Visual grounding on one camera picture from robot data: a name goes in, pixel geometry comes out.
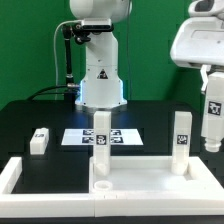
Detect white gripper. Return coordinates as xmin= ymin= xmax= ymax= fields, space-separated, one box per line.
xmin=170 ymin=17 xmax=224 ymax=93

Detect white desk top tray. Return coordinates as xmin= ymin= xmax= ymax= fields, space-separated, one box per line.
xmin=89 ymin=156 xmax=224 ymax=217

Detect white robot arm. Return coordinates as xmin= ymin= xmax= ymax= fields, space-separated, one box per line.
xmin=70 ymin=0 xmax=224 ymax=109

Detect fiducial marker sheet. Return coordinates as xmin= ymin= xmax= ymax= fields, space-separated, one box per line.
xmin=61 ymin=129 xmax=143 ymax=146

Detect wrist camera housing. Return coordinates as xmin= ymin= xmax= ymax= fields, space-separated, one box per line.
xmin=188 ymin=0 xmax=224 ymax=17

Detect grey camera on mount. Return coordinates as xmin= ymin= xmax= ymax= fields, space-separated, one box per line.
xmin=81 ymin=18 xmax=112 ymax=32

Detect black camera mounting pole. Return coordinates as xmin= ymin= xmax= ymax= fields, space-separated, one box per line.
xmin=62 ymin=24 xmax=91 ymax=84

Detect grey camera cable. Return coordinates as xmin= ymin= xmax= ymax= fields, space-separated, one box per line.
xmin=53 ymin=20 xmax=83 ymax=101

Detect black cables on table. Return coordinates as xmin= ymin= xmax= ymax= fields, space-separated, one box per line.
xmin=25 ymin=83 xmax=81 ymax=102

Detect white U-shaped obstacle frame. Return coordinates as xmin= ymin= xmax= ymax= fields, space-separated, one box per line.
xmin=0 ymin=157 xmax=94 ymax=218

